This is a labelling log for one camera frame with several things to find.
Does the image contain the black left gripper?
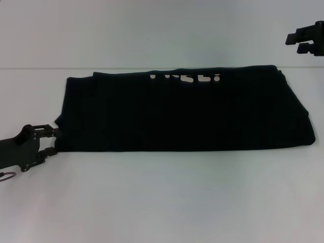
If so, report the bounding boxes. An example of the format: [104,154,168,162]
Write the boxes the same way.
[0,123,61,173]

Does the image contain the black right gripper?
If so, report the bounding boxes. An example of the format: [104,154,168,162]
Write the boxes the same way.
[285,20,324,57]

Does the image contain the black shirt with white print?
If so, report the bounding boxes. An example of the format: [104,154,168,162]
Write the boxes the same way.
[54,65,316,154]

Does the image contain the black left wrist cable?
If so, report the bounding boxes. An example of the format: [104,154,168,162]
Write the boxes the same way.
[0,171,17,182]

